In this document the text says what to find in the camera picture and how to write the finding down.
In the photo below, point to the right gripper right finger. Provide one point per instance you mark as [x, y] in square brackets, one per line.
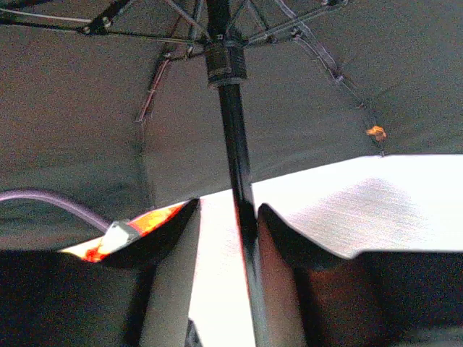
[315, 297]

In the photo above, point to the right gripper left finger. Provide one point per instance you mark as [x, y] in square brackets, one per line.
[138, 295]

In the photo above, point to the lavender folding umbrella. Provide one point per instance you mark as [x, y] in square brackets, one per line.
[345, 117]

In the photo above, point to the red plastic basket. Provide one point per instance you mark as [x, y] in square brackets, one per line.
[145, 224]

